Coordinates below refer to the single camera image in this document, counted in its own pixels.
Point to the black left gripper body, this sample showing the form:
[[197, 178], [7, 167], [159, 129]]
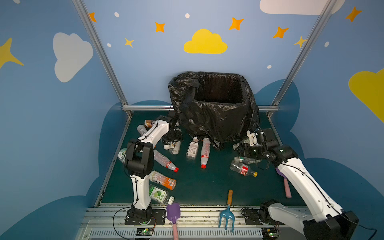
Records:
[[173, 137]]

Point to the green white lidded can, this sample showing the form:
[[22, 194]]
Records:
[[122, 155]]

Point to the white bottle red cap left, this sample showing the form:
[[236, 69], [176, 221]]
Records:
[[142, 129]]

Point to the black bin bag bin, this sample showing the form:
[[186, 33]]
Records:
[[218, 106]]

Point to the right aluminium frame post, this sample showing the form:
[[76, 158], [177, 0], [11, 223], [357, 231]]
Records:
[[304, 52]]

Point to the aluminium frame post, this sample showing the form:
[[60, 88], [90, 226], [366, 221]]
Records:
[[91, 30], [304, 52]]

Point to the aluminium back frame rail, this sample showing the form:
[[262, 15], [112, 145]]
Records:
[[171, 108]]

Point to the lime label clear bottle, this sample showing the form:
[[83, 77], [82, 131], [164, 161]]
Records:
[[160, 196]]

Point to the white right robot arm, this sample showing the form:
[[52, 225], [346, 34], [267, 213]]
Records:
[[327, 219]]

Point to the red label yellow cap bottle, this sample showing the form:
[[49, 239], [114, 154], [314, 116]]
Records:
[[243, 169]]

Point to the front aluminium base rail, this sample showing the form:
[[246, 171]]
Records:
[[195, 223]]

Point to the white red label bottle upright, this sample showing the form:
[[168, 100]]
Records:
[[205, 152]]

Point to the brown label bottle lying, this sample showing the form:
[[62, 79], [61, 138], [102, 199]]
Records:
[[150, 123]]

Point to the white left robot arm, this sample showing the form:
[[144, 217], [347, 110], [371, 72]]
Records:
[[139, 163]]

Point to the purple shovel pink handle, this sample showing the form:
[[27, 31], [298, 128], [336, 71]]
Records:
[[173, 214]]

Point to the clear flat white label bottle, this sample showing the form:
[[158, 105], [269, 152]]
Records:
[[193, 149]]

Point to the orange juice bottle white cap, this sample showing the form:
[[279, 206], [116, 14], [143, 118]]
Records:
[[162, 180]]

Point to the purple spatula pink handle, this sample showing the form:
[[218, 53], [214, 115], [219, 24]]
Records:
[[286, 184]]

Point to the blue garden fork wooden handle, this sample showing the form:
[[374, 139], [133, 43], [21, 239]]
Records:
[[227, 214]]

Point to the clear bottle green white label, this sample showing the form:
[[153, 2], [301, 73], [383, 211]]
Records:
[[235, 146]]

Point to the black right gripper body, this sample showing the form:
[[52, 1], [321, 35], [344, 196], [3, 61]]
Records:
[[246, 149]]

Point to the left aluminium frame post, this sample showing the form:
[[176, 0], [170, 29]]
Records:
[[91, 30]]

